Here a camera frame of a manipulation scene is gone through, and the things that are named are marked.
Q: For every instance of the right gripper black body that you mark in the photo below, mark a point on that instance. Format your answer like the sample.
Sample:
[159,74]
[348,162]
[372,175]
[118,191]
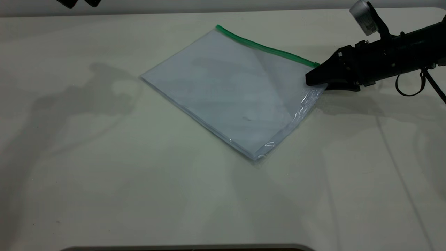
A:
[373,61]

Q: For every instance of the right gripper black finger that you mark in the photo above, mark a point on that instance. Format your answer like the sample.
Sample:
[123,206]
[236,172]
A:
[345,86]
[331,71]

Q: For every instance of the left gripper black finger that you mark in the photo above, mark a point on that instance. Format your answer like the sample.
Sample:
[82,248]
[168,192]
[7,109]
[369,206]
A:
[68,2]
[93,2]

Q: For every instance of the clear zip bag green edge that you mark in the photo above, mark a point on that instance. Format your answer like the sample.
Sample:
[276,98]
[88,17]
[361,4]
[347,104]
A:
[226,87]

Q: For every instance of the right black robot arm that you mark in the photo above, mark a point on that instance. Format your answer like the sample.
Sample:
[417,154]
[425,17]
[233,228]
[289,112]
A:
[421,45]

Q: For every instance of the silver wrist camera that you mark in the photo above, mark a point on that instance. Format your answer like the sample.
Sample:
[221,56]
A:
[364,15]

